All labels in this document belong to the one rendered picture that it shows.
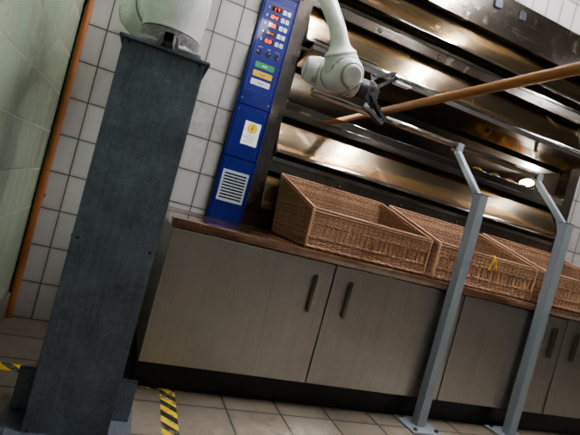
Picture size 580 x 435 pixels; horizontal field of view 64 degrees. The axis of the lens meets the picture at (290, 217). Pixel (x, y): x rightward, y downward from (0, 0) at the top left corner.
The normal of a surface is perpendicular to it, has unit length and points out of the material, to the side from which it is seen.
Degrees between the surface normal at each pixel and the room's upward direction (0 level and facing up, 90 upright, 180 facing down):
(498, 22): 90
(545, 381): 90
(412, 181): 70
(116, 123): 90
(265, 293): 90
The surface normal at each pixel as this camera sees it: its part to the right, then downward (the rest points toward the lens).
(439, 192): 0.40, -0.23
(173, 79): 0.29, 0.09
